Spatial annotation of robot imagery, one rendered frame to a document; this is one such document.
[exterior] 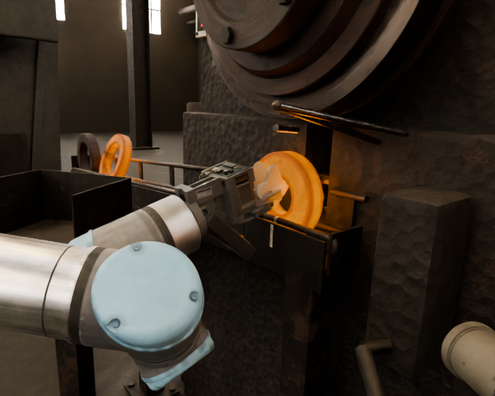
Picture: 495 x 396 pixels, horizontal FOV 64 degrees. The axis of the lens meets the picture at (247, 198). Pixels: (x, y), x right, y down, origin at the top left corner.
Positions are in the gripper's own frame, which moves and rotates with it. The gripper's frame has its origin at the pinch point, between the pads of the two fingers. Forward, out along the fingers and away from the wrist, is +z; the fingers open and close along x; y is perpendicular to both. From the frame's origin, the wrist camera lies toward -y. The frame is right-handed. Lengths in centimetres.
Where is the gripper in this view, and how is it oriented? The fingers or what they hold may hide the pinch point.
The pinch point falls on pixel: (284, 185)
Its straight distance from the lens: 71.1
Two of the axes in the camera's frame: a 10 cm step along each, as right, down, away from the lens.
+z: 7.6, -3.9, 5.2
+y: -1.8, -9.0, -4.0
